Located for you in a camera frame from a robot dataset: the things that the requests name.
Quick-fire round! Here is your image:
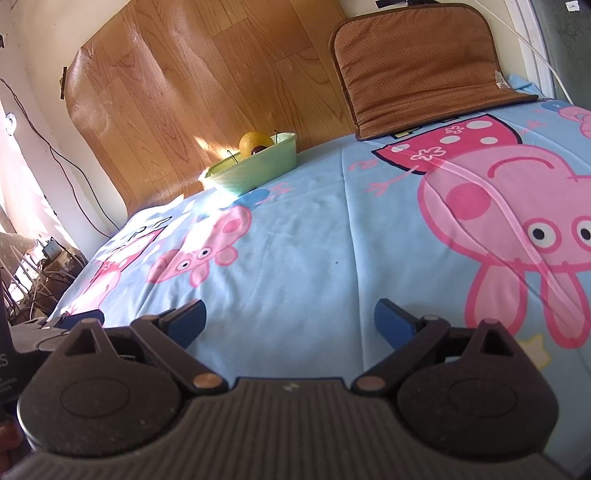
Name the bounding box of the wood-pattern vinyl sheet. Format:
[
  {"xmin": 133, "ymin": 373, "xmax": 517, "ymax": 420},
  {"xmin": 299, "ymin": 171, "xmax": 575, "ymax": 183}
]
[{"xmin": 65, "ymin": 0, "xmax": 358, "ymax": 219}]

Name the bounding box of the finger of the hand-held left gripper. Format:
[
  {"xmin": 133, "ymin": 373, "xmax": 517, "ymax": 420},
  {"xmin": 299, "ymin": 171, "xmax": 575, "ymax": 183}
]
[{"xmin": 59, "ymin": 309, "xmax": 103, "ymax": 330}]

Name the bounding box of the black tape cross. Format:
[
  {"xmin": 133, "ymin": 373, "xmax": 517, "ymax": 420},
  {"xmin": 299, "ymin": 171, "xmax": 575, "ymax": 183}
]
[{"xmin": 375, "ymin": 0, "xmax": 444, "ymax": 10}]

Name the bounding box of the black wall cable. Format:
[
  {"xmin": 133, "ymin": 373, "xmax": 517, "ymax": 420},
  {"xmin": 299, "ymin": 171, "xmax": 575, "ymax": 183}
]
[{"xmin": 0, "ymin": 76, "xmax": 114, "ymax": 236}]

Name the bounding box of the person's left hand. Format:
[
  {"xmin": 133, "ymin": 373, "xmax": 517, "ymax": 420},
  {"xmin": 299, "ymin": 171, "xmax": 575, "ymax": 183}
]
[{"xmin": 0, "ymin": 408, "xmax": 24, "ymax": 457}]

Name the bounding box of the clutter of cables and electronics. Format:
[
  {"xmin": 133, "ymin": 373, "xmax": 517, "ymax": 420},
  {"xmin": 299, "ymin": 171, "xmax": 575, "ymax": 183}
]
[{"xmin": 0, "ymin": 231, "xmax": 88, "ymax": 324}]

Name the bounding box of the light green plastic tray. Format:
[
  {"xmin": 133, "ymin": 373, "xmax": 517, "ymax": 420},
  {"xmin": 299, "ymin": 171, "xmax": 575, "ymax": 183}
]
[{"xmin": 202, "ymin": 132, "xmax": 298, "ymax": 195}]

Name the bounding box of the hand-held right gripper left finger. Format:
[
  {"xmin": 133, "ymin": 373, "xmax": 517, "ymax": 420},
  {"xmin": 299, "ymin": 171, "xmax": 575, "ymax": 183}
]
[{"xmin": 55, "ymin": 299, "xmax": 228, "ymax": 394}]

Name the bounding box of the brown perforated seat cushion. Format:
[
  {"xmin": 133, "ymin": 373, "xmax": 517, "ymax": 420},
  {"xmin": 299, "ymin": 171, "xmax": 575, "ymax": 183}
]
[{"xmin": 329, "ymin": 4, "xmax": 539, "ymax": 141}]

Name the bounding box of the white cable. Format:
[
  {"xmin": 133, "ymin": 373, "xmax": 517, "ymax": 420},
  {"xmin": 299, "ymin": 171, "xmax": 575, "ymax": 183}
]
[{"xmin": 478, "ymin": 0, "xmax": 575, "ymax": 104}]

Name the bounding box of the cartoon pig printed blanket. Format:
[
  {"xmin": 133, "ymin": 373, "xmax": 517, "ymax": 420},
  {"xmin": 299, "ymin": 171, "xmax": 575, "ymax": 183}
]
[{"xmin": 46, "ymin": 74, "xmax": 591, "ymax": 462}]

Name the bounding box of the white window frame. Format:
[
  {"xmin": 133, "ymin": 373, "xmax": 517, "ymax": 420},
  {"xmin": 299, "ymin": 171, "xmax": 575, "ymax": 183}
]
[{"xmin": 512, "ymin": 0, "xmax": 591, "ymax": 112}]

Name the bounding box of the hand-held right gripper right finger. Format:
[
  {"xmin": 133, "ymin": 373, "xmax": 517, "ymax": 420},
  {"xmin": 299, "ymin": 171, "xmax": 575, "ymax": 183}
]
[{"xmin": 353, "ymin": 298, "xmax": 527, "ymax": 394}]

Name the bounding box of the yellow lemon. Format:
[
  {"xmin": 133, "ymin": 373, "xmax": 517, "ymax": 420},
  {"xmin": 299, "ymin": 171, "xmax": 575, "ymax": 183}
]
[{"xmin": 239, "ymin": 131, "xmax": 274, "ymax": 156}]

